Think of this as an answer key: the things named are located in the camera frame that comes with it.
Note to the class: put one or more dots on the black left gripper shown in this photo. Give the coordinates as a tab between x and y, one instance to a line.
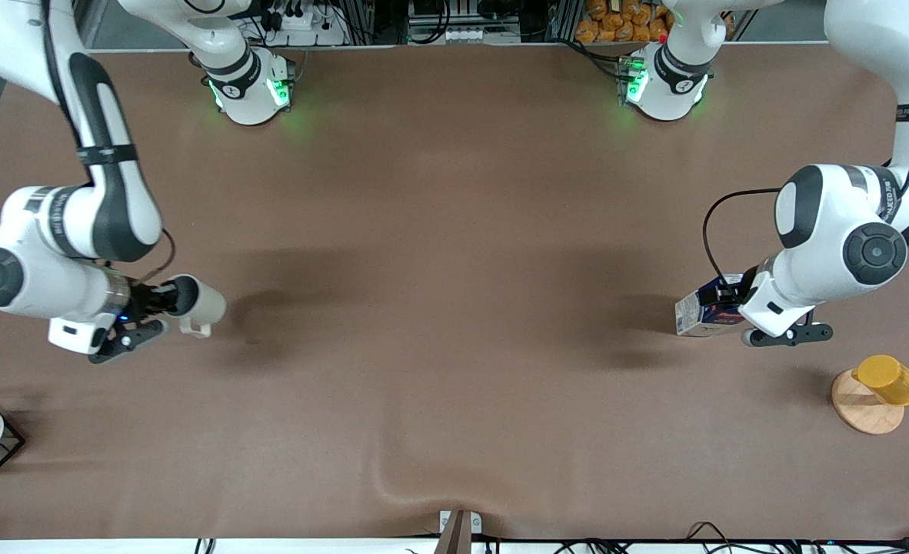
742	293

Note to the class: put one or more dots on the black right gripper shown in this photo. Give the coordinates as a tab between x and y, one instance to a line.
141	300

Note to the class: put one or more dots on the blue milk carton green cap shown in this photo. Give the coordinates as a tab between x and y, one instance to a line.
697	314

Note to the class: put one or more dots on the beige mug grey inside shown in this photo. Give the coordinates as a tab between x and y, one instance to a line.
207	306

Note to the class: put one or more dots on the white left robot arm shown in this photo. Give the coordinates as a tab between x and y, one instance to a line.
831	238

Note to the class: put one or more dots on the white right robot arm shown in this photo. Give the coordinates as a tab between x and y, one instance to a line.
108	192

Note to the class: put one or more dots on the yellow plastic cup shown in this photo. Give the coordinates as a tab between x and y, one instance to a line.
889	379

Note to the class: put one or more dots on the round wooden cup stand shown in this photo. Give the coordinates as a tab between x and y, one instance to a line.
866	419

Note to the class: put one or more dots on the brown table cover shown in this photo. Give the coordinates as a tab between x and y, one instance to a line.
454	385

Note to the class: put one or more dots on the bag of orange buns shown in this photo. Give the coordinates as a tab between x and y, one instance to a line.
616	23

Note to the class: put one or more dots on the white power strip with plugs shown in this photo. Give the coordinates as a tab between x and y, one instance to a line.
308	32

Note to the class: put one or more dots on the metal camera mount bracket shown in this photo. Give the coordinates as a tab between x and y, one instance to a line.
458	538

